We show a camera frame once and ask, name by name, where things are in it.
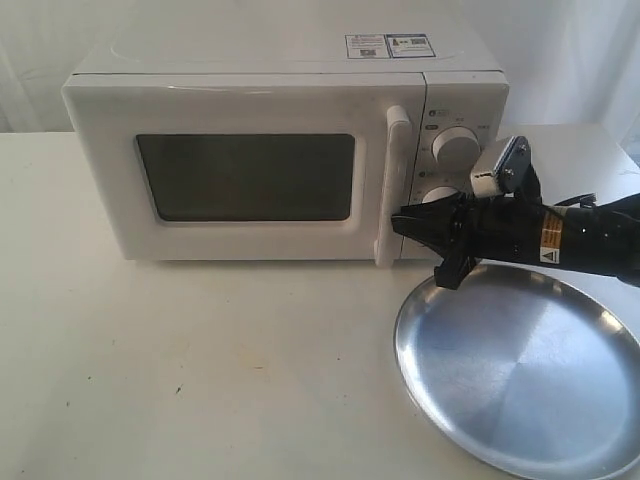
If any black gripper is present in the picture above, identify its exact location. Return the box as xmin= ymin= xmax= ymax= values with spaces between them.
xmin=391 ymin=193 xmax=515 ymax=290

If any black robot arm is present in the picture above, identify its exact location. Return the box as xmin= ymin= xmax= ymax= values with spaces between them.
xmin=391 ymin=194 xmax=639 ymax=290

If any white microwave oven body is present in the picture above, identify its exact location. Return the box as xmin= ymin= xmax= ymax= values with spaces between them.
xmin=73 ymin=30 xmax=511 ymax=261

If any lower white control knob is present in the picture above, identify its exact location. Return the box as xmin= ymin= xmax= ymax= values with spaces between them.
xmin=422 ymin=186 xmax=458 ymax=204

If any white control knob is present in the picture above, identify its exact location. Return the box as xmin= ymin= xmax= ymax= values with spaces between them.
xmin=422 ymin=186 xmax=458 ymax=204
xmin=432 ymin=126 xmax=480 ymax=164

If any upper white control knob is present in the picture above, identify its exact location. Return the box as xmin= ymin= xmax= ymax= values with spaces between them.
xmin=432 ymin=126 xmax=480 ymax=164

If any round stainless steel plate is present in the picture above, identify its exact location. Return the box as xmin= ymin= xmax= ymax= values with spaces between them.
xmin=393 ymin=264 xmax=639 ymax=479

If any blue white label sticker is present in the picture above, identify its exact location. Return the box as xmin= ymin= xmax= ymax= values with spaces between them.
xmin=345 ymin=33 xmax=436 ymax=59

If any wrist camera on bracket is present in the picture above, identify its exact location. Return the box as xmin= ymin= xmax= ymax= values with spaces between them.
xmin=469 ymin=135 xmax=535 ymax=198

